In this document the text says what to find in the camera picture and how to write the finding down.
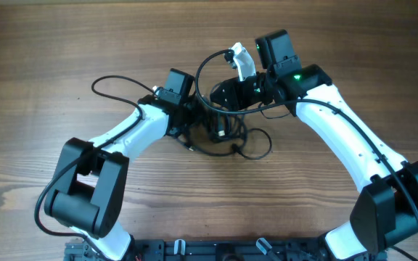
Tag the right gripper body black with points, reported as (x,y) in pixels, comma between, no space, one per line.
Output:
(255,88)

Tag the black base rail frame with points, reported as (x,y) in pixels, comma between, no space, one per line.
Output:
(300,249)

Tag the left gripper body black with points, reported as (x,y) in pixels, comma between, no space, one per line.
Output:
(194,112)

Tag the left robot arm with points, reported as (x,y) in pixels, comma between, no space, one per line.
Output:
(86,192)

